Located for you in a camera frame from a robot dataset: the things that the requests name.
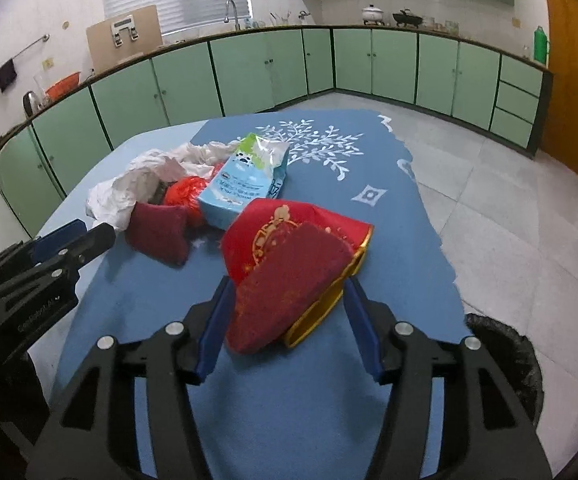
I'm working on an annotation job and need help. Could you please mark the light blue milk carton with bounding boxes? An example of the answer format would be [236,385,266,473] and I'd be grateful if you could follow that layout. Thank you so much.
[198,132,291,228]

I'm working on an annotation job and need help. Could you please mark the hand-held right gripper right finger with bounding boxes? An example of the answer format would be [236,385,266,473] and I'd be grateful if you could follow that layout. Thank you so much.
[344,276,554,480]

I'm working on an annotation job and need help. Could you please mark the dark cloth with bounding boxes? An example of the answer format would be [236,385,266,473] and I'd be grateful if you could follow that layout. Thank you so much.
[0,60,18,93]

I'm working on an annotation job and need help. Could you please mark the metal towel rail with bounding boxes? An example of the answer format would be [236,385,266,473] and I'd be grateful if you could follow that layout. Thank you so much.
[0,34,50,81]

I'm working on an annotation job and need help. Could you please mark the red plastic bag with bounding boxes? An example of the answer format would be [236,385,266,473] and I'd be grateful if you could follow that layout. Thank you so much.
[164,162,225,228]

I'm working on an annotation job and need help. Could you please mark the clear plastic pitcher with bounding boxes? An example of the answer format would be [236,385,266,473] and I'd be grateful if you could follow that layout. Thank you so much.
[33,72,50,106]

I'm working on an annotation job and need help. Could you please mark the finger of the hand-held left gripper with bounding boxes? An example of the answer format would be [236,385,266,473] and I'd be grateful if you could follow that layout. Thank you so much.
[0,219,90,281]
[0,222,117,306]

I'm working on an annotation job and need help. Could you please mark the black wok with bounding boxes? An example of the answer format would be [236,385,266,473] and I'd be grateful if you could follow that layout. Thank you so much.
[392,8,425,27]

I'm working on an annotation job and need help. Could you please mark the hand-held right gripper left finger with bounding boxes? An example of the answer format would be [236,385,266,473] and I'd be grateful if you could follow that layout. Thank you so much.
[28,275,235,480]

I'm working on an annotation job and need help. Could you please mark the green thermos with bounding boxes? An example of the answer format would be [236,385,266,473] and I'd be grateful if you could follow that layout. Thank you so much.
[534,25,549,65]

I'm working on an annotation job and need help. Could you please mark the green lower cabinets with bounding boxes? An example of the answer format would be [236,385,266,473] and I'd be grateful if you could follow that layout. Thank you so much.
[0,25,554,241]

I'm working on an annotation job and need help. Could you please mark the brown cardboard box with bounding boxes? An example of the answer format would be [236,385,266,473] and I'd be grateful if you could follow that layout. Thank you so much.
[86,5,164,72]

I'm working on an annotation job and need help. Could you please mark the trash bin with black bag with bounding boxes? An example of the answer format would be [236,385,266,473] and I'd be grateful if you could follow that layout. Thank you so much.
[464,312,544,428]

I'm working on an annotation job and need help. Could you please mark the crumpled white paper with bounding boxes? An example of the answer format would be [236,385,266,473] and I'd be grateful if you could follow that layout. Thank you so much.
[86,147,195,233]

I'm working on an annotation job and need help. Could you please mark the blue mat with white print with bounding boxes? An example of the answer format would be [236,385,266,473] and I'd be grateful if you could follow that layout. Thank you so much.
[51,109,470,480]

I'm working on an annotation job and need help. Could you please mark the dark red scouring pad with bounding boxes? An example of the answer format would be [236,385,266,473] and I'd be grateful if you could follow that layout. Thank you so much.
[125,199,192,267]
[224,220,355,353]

